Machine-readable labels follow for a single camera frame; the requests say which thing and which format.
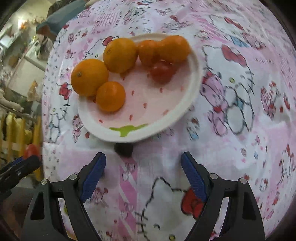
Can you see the blue sofa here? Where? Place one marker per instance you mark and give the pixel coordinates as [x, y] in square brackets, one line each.
[60, 18]

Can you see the pink strawberry-shaped plate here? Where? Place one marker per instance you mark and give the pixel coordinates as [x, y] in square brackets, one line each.
[150, 102]

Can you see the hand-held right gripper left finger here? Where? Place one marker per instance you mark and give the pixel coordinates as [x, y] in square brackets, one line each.
[92, 177]

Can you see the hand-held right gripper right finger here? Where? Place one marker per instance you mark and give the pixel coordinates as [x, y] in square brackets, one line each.
[194, 178]

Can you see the dark purple plum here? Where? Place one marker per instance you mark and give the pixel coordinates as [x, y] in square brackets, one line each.
[123, 149]

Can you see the small orange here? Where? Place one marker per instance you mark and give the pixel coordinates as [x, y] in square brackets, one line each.
[148, 52]

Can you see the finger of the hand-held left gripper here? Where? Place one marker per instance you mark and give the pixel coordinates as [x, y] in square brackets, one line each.
[25, 165]
[12, 164]

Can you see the large orange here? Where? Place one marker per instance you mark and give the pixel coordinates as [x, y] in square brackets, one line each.
[89, 77]
[120, 55]

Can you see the yellow wooden rack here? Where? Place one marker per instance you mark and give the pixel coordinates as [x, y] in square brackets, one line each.
[18, 134]

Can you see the red tomato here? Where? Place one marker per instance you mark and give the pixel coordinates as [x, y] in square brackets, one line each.
[31, 151]
[163, 71]

